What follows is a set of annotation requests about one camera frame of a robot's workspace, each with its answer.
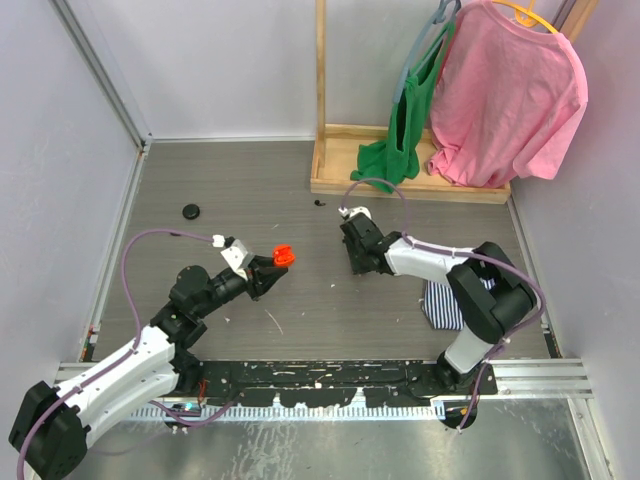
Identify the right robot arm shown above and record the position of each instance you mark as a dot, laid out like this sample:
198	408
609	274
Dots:
492	296

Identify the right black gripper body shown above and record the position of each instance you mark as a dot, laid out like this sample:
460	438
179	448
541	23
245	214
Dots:
355	255

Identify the yellow hanger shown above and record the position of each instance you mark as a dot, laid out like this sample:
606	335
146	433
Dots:
525	16

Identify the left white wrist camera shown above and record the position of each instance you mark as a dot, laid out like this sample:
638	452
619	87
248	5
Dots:
235	253

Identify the blue-grey hanger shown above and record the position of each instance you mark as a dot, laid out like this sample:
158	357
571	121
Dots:
445	12

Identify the pink t-shirt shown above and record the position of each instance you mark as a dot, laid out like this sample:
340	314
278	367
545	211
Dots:
508	102

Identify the green tank top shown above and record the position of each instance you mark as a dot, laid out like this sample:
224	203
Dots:
394	159

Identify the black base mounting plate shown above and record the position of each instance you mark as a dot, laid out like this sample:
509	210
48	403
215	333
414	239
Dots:
315	384

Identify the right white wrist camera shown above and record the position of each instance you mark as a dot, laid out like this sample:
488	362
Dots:
348	213

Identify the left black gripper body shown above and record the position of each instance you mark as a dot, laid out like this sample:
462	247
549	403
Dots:
253	281

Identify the orange earbud charging case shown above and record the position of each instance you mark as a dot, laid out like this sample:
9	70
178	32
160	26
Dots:
283	256

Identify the blue striped cloth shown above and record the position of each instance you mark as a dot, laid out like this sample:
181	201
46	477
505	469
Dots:
441	308

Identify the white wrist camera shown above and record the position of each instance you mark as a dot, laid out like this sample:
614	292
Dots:
348	213
235	253

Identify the wooden clothes rack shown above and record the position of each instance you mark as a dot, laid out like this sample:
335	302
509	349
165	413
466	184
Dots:
336	145

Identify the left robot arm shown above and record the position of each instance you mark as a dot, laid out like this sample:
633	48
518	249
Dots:
56	425

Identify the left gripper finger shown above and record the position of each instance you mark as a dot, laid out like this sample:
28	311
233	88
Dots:
260	262
268	277

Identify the white cable duct strip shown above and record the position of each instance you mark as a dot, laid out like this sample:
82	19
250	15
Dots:
356	411

